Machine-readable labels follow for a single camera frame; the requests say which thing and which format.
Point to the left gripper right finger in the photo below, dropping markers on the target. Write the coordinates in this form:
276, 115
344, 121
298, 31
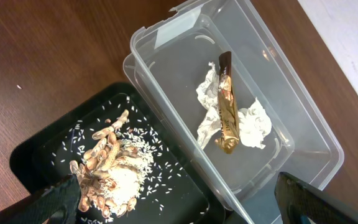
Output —
301, 203

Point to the gold snack wrapper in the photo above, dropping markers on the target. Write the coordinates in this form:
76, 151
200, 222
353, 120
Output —
227, 106

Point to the white tissue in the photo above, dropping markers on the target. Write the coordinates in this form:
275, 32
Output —
254, 123

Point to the peanut shells and rice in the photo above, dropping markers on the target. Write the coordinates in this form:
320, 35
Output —
126, 172

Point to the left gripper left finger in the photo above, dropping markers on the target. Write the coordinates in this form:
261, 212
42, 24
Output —
57, 203

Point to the black rectangular tray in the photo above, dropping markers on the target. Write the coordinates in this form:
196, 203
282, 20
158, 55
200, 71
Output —
24, 156

